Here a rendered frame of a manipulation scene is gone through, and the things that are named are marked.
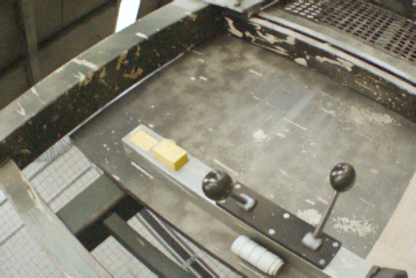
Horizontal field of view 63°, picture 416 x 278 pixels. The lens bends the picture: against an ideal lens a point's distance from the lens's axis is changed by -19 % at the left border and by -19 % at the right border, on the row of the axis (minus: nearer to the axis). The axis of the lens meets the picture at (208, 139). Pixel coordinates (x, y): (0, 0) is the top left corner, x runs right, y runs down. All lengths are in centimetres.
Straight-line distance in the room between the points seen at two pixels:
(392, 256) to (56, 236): 52
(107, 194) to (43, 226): 18
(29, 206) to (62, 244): 11
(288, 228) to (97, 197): 36
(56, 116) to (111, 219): 23
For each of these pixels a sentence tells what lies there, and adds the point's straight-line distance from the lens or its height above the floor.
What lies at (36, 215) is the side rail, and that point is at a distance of 67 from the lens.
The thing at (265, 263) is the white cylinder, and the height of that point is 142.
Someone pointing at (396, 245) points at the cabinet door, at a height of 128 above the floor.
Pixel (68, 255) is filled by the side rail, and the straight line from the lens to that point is 59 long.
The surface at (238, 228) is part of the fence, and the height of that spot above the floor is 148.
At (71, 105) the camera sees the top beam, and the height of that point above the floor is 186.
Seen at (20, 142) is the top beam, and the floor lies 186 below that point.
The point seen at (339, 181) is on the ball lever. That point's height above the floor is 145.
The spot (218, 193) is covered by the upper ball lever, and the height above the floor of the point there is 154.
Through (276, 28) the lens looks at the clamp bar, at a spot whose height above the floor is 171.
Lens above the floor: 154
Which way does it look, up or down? 6 degrees up
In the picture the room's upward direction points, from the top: 43 degrees counter-clockwise
